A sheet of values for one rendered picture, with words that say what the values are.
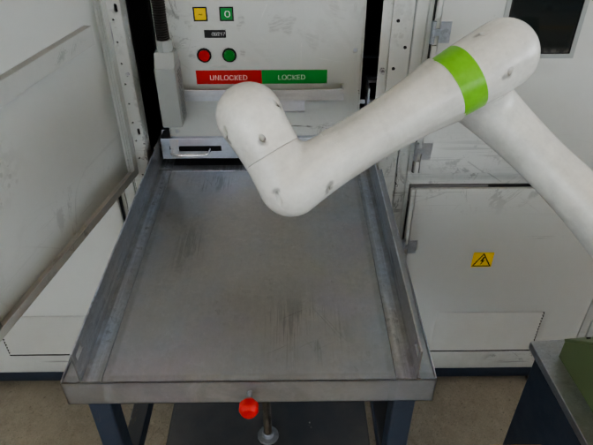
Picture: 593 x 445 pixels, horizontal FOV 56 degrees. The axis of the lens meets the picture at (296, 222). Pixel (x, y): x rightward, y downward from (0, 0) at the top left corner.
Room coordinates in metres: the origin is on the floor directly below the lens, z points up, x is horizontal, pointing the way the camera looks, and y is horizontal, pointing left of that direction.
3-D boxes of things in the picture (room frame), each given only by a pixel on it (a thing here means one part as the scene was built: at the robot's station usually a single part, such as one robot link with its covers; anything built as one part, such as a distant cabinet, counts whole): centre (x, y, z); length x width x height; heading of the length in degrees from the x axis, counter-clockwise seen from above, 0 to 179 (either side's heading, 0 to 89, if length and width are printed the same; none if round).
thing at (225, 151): (1.32, 0.08, 0.89); 0.54 x 0.05 x 0.06; 91
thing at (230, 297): (0.93, 0.08, 0.82); 0.68 x 0.62 x 0.06; 1
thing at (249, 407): (0.56, 0.08, 0.82); 0.04 x 0.03 x 0.03; 1
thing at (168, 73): (1.24, 0.29, 1.09); 0.08 x 0.05 x 0.17; 1
